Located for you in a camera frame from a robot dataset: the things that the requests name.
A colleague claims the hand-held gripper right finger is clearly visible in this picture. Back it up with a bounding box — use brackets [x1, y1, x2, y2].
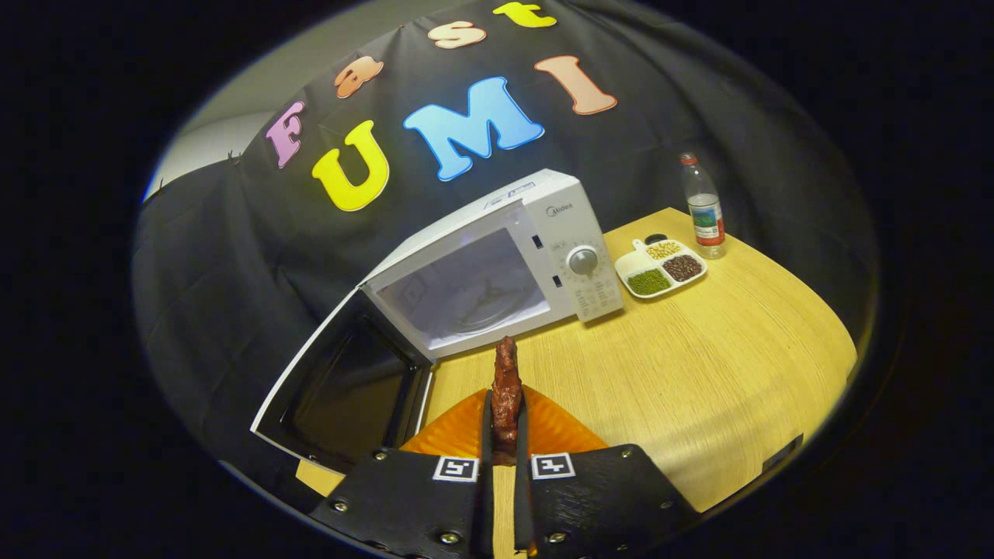
[513, 386, 700, 559]

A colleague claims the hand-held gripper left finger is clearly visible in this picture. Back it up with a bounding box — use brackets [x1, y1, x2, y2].
[311, 388, 495, 559]

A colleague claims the red-brown meat piece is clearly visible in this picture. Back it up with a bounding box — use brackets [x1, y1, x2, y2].
[491, 335, 524, 459]

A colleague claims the white toaster oven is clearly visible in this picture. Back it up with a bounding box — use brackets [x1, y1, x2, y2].
[250, 168, 624, 476]

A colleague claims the white divided tray of beans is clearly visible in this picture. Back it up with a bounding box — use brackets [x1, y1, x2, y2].
[614, 238, 708, 300]

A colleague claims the clear bottle with red label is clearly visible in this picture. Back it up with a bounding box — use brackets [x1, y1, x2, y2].
[680, 152, 727, 260]

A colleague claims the black backdrop cloth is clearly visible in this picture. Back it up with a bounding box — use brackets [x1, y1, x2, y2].
[132, 0, 878, 498]

